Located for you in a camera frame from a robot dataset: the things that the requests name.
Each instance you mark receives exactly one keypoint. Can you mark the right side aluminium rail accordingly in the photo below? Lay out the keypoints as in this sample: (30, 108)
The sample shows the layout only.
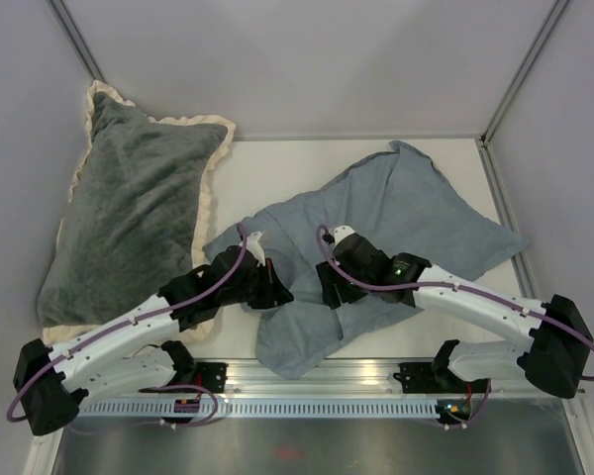
(510, 222)

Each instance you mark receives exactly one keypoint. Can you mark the right aluminium frame post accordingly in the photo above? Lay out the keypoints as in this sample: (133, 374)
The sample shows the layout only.
(536, 48)

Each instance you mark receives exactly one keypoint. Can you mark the aluminium front rail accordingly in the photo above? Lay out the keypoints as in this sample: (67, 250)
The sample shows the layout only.
(356, 373)

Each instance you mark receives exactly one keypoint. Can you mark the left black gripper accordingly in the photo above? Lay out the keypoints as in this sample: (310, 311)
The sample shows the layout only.
(274, 293)

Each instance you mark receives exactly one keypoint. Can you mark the aluminium rail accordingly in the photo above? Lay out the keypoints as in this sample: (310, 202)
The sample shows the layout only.
(356, 373)
(510, 222)

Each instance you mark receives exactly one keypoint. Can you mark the wrist white camera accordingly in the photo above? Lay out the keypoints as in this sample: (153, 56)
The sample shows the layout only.
(337, 234)
(252, 244)

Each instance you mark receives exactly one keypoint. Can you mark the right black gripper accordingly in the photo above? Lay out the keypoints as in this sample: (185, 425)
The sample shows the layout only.
(329, 274)

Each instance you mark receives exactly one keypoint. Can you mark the grey plush pillow cream trim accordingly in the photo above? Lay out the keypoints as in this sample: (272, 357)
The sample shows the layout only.
(140, 211)

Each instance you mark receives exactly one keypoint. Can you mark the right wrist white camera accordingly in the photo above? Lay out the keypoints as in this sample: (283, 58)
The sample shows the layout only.
(337, 234)

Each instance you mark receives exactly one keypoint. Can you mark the left aluminium frame post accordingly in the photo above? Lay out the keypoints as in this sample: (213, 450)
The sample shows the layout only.
(75, 38)

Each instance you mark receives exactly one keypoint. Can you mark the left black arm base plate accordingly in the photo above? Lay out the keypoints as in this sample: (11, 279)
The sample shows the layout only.
(211, 375)

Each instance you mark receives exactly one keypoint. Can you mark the patchwork and blue pillowcase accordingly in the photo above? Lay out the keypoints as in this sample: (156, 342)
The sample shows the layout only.
(429, 198)

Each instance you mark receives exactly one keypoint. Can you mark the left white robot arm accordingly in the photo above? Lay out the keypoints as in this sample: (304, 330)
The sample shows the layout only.
(139, 350)

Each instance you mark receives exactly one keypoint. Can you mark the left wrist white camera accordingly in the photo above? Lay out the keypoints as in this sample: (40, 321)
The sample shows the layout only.
(252, 244)

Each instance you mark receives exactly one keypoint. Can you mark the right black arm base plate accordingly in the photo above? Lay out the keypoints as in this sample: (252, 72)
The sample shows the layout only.
(419, 377)

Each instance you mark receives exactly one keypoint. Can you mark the aluminium frame post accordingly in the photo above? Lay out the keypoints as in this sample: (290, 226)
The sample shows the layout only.
(536, 48)
(75, 38)

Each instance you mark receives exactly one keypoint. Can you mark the slotted white cable duct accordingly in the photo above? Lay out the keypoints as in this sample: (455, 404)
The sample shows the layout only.
(406, 408)

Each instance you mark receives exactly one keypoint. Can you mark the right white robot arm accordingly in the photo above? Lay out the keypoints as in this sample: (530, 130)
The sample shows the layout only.
(544, 343)

